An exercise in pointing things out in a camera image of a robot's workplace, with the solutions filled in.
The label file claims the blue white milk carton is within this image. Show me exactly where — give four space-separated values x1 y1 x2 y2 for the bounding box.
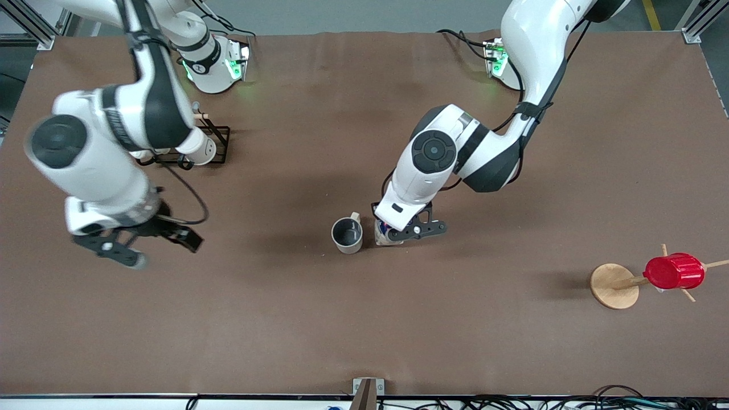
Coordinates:
374 219 406 247

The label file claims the beige mug grey inside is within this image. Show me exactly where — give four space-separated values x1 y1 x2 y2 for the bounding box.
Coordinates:
331 212 364 255

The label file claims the red plastic cup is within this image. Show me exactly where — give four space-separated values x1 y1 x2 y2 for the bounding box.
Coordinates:
644 253 706 291

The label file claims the brown table cover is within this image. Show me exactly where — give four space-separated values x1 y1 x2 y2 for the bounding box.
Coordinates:
0 30 729 397

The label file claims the wooden mug tree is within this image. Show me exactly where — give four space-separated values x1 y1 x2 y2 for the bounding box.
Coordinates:
590 244 729 310

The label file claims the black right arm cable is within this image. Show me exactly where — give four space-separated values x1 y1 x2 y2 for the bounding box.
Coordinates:
117 0 210 226

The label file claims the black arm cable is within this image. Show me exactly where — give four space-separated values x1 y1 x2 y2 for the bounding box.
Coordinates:
117 0 210 226
380 20 593 198

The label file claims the black wire cup rack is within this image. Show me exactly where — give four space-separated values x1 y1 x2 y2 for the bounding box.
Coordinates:
136 101 231 170

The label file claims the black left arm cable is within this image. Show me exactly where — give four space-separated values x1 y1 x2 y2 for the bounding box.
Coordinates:
380 20 593 198

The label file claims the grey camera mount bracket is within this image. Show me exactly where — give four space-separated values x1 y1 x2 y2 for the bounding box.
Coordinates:
353 378 385 410

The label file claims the black base power cable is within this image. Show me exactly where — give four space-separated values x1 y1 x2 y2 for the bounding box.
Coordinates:
437 28 497 62
211 23 256 56

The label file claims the aluminium frame profile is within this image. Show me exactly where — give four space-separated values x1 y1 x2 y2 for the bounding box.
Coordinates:
681 0 729 45
0 0 77 51

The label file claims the tangled black cable bundle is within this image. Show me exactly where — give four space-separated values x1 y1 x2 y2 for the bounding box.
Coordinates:
376 393 729 410

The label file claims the black looped cable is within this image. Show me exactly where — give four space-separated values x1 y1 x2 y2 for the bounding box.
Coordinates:
592 384 645 400

